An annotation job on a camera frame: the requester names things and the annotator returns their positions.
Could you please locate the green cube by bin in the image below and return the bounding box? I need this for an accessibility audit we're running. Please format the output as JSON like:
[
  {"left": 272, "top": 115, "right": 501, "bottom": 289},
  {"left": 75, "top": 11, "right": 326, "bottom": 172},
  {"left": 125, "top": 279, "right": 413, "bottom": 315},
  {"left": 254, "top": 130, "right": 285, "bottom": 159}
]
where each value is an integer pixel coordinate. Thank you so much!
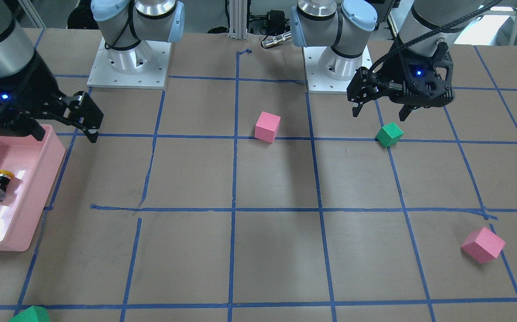
[{"left": 9, "top": 306, "right": 51, "bottom": 322}]

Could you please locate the pink plastic bin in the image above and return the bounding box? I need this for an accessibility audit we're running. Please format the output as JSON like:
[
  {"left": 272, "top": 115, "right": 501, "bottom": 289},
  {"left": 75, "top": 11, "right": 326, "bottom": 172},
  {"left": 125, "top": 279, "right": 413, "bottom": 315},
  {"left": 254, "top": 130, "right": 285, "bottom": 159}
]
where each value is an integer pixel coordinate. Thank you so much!
[{"left": 0, "top": 124, "right": 66, "bottom": 251}]

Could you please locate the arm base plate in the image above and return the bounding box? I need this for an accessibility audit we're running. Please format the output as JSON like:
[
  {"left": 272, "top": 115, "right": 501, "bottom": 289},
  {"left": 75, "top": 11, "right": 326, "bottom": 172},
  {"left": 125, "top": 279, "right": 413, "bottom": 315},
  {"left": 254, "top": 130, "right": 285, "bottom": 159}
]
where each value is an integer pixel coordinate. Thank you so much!
[
  {"left": 303, "top": 46, "right": 372, "bottom": 94},
  {"left": 87, "top": 39, "right": 172, "bottom": 89}
]

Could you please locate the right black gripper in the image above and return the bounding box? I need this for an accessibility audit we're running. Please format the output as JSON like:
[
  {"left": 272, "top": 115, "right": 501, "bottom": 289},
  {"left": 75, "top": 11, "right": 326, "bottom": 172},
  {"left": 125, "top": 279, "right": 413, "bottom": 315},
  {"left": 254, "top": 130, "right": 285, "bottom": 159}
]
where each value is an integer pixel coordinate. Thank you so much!
[{"left": 0, "top": 51, "right": 104, "bottom": 144}]

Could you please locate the green cube far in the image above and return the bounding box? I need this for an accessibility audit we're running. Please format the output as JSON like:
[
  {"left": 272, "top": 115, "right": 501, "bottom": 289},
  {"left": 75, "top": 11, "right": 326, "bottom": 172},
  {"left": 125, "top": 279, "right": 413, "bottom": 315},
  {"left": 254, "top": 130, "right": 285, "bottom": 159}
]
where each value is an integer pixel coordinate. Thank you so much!
[{"left": 375, "top": 122, "right": 404, "bottom": 148}]

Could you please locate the pink cube centre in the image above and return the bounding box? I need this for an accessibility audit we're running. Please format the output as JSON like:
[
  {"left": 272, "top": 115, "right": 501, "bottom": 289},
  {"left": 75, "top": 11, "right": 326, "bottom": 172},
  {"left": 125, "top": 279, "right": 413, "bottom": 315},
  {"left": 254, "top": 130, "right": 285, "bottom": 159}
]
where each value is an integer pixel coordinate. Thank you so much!
[{"left": 254, "top": 111, "right": 281, "bottom": 144}]

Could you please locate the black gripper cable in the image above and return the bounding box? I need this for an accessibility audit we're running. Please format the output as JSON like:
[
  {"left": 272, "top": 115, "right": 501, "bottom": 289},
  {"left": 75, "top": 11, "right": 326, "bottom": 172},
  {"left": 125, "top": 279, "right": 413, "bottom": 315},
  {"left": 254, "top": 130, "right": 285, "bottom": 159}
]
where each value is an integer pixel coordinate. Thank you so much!
[{"left": 368, "top": 0, "right": 504, "bottom": 88}]

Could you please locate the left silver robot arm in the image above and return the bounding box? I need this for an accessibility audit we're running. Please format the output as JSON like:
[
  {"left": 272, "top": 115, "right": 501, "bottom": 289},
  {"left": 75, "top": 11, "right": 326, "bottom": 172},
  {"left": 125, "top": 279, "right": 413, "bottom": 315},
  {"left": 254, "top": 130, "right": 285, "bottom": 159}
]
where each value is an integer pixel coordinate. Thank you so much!
[{"left": 290, "top": 0, "right": 499, "bottom": 122}]

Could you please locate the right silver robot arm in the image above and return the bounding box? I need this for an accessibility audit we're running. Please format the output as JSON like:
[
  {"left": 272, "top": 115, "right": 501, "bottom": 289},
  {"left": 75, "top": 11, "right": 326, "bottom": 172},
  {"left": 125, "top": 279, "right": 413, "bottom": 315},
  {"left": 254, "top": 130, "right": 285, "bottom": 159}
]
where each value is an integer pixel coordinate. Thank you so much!
[{"left": 0, "top": 0, "right": 185, "bottom": 143}]

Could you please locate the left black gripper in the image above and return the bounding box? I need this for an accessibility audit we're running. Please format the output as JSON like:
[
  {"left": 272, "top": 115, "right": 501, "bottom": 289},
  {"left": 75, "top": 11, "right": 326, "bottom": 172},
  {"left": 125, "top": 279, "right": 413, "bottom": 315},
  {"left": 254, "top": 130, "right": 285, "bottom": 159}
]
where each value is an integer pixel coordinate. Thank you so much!
[{"left": 347, "top": 40, "right": 455, "bottom": 122}]

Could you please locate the silver metal connector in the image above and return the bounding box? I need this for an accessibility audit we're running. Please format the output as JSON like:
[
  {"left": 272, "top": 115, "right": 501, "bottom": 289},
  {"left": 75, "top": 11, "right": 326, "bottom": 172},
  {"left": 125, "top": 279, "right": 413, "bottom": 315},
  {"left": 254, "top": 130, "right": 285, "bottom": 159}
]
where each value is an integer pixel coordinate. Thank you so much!
[{"left": 261, "top": 31, "right": 292, "bottom": 49}]

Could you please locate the aluminium frame post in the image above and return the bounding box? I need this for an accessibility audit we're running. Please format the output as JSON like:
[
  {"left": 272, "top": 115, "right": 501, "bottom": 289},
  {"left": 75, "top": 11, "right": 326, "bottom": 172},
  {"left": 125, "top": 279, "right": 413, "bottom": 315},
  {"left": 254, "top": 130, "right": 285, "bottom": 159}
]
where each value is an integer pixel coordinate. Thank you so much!
[{"left": 226, "top": 0, "right": 249, "bottom": 41}]

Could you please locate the pink cube near edge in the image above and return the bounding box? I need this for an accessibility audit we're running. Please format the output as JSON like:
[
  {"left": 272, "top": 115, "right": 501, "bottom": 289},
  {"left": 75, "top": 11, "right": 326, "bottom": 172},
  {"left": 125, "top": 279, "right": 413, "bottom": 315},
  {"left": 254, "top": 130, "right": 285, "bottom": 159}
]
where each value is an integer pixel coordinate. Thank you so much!
[{"left": 461, "top": 227, "right": 506, "bottom": 263}]

